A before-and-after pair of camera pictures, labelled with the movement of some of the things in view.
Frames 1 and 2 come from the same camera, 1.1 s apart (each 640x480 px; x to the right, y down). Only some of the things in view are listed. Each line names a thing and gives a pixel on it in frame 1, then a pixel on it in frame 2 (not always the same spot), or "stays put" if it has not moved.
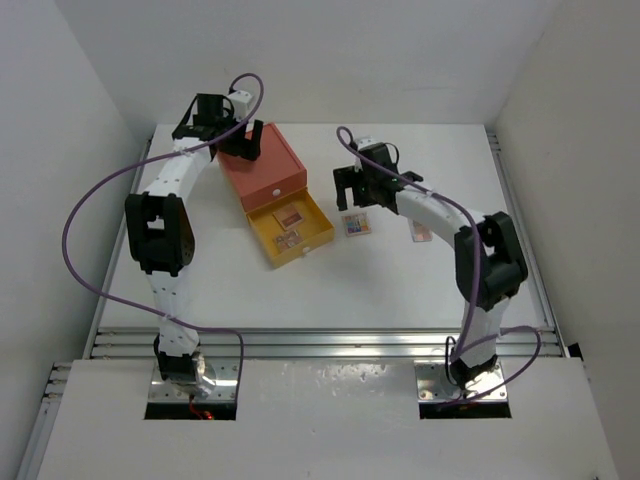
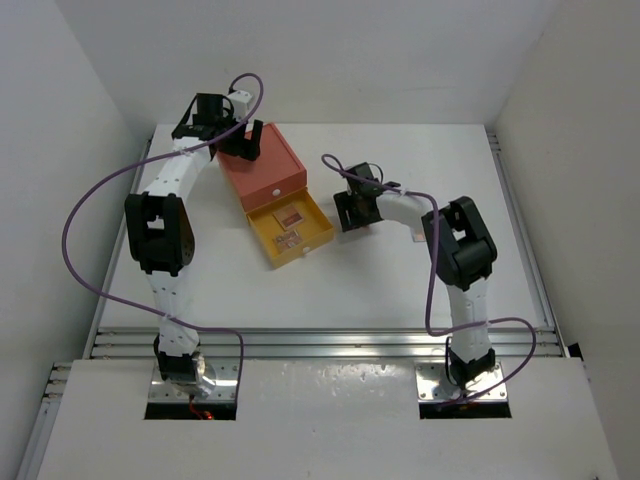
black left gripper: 242,147 stays put
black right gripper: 345,179 to 345,201
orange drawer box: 277,172 stays put
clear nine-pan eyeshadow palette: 288,239 stays put
